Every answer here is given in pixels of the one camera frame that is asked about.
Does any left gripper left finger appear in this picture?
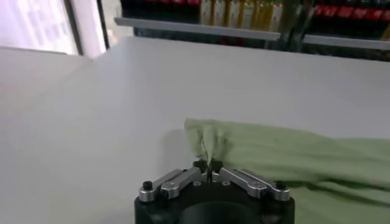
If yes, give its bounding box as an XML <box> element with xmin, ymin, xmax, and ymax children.
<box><xmin>139</xmin><ymin>159</ymin><xmax>211</xmax><ymax>203</ymax></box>

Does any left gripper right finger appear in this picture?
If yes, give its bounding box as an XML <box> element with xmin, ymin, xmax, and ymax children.
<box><xmin>209</xmin><ymin>158</ymin><xmax>292</xmax><ymax>202</ymax></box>

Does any black slanted pole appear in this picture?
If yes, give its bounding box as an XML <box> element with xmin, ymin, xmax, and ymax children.
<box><xmin>96</xmin><ymin>0</ymin><xmax>110</xmax><ymax>50</ymax></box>

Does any green t-shirt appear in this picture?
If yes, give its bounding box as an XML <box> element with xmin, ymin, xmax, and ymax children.
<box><xmin>183</xmin><ymin>117</ymin><xmax>390</xmax><ymax>224</ymax></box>

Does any grey bottle shelf unit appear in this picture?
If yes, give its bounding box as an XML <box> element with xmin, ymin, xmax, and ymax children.
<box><xmin>114</xmin><ymin>0</ymin><xmax>305</xmax><ymax>52</ymax></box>
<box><xmin>300</xmin><ymin>0</ymin><xmax>390</xmax><ymax>61</ymax></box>

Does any dark grey window post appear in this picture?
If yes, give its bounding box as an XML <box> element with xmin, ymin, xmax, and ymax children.
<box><xmin>62</xmin><ymin>0</ymin><xmax>85</xmax><ymax>56</ymax></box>

